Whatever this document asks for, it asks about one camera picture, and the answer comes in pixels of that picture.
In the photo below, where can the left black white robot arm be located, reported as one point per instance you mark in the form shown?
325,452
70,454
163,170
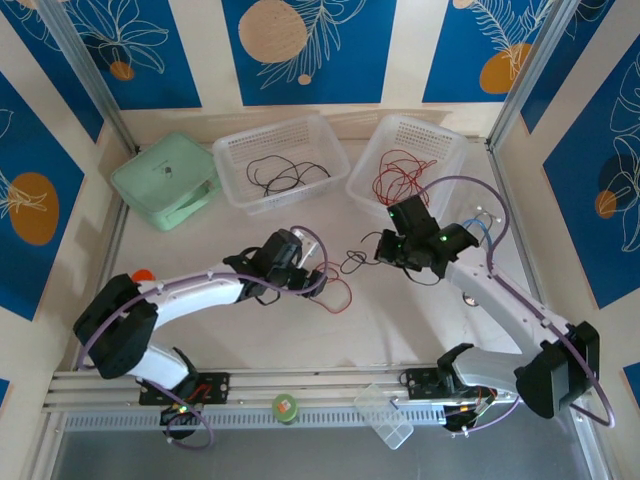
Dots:
200,295

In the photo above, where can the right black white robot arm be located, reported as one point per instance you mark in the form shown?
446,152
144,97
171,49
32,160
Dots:
500,305

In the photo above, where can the small round metal grommet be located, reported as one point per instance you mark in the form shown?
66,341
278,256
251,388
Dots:
470,300

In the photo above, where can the clear perforated plastic basket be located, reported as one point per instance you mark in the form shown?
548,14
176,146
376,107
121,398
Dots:
440,145
300,140

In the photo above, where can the orange lid pill bottle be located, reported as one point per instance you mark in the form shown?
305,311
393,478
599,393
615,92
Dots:
144,274

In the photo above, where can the clear plastic organizer box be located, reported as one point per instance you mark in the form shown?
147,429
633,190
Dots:
385,417

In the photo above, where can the mint green zip case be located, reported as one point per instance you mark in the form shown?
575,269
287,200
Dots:
160,175

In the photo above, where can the grey metal panel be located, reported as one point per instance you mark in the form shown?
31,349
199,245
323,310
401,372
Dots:
300,460

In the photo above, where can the small black control board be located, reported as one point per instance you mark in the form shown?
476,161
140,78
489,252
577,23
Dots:
460,421
175,416

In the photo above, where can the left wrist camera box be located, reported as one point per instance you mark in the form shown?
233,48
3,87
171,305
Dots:
306,245

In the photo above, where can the aluminium mounting rail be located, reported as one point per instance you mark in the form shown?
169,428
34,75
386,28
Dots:
320,382

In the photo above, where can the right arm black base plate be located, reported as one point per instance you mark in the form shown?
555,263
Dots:
420,384

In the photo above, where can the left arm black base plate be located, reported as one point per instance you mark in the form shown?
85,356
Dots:
215,387

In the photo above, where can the blue floral wall poster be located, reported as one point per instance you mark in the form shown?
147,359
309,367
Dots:
450,50
565,75
50,75
575,225
165,75
50,250
350,75

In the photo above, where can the aluminium frame post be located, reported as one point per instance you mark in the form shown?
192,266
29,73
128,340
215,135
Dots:
85,65
530,70

